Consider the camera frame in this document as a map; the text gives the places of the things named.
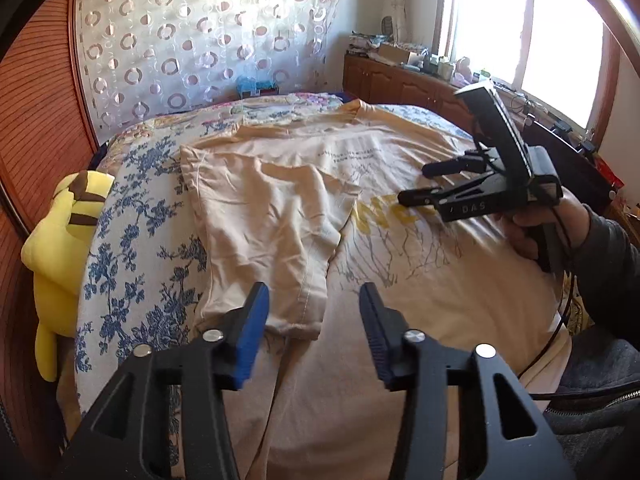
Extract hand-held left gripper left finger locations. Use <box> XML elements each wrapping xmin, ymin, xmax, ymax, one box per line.
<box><xmin>52</xmin><ymin>281</ymin><xmax>271</xmax><ymax>480</ymax></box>

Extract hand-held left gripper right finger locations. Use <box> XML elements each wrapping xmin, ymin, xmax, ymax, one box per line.
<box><xmin>359</xmin><ymin>282</ymin><xmax>576</xmax><ymax>480</ymax></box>

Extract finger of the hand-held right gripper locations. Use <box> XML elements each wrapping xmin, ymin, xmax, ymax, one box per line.
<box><xmin>422</xmin><ymin>156</ymin><xmax>488</xmax><ymax>177</ymax></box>
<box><xmin>398</xmin><ymin>185</ymin><xmax>451</xmax><ymax>207</ymax></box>

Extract beige printed t-shirt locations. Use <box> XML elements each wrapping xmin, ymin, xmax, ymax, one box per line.
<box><xmin>180</xmin><ymin>100</ymin><xmax>573</xmax><ymax>480</ymax></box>

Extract person's right forearm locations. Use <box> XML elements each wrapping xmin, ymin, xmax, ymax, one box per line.
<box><xmin>565</xmin><ymin>207</ymin><xmax>640</xmax><ymax>343</ymax></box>

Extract person's right hand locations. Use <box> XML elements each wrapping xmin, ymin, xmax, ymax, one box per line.
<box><xmin>502</xmin><ymin>187</ymin><xmax>593</xmax><ymax>261</ymax></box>

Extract dark desk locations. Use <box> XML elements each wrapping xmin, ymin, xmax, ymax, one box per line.
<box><xmin>520</xmin><ymin>115</ymin><xmax>626</xmax><ymax>211</ymax></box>

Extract window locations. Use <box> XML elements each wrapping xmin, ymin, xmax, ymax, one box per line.
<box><xmin>435</xmin><ymin>0</ymin><xmax>621</xmax><ymax>141</ymax></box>

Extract cardboard box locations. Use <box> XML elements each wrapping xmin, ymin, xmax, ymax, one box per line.
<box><xmin>377</xmin><ymin>42</ymin><xmax>417</xmax><ymax>66</ymax></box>

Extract blue floral bed sheet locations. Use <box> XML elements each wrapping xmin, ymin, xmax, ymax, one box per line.
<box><xmin>57</xmin><ymin>102</ymin><xmax>481</xmax><ymax>480</ymax></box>

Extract blue tissue box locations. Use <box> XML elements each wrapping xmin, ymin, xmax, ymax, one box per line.
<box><xmin>236</xmin><ymin>76</ymin><xmax>279</xmax><ymax>100</ymax></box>

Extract yellow plush toy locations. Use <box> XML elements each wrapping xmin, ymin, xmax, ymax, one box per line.
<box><xmin>21</xmin><ymin>170</ymin><xmax>116</xmax><ymax>382</ymax></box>

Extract pink floral blanket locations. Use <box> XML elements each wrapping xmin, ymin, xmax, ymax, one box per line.
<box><xmin>107</xmin><ymin>91</ymin><xmax>361</xmax><ymax>146</ymax></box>

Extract person's grey jacket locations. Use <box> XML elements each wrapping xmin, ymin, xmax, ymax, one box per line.
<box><xmin>544</xmin><ymin>337</ymin><xmax>640</xmax><ymax>480</ymax></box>

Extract circle patterned sheer curtain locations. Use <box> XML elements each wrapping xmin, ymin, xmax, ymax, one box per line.
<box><xmin>75</xmin><ymin>0</ymin><xmax>351</xmax><ymax>136</ymax></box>

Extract wooden slatted wardrobe door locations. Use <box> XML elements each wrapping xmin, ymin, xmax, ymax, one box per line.
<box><xmin>0</xmin><ymin>0</ymin><xmax>101</xmax><ymax>461</ymax></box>

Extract black cable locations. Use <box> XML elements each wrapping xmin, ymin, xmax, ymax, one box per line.
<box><xmin>517</xmin><ymin>270</ymin><xmax>576</xmax><ymax>403</ymax></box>

